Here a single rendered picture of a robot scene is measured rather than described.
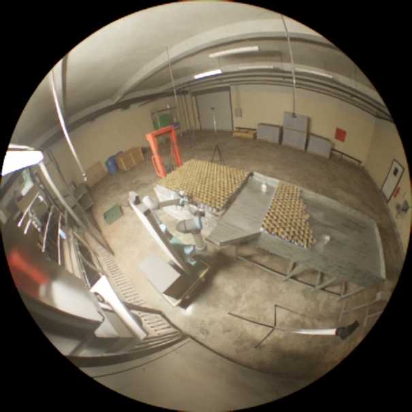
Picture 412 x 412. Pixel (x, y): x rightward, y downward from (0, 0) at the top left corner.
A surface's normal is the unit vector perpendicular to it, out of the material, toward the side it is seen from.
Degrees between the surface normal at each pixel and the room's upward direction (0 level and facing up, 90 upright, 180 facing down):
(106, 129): 90
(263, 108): 90
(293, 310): 0
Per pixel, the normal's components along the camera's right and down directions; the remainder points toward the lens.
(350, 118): -0.58, 0.62
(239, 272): -0.13, -0.72
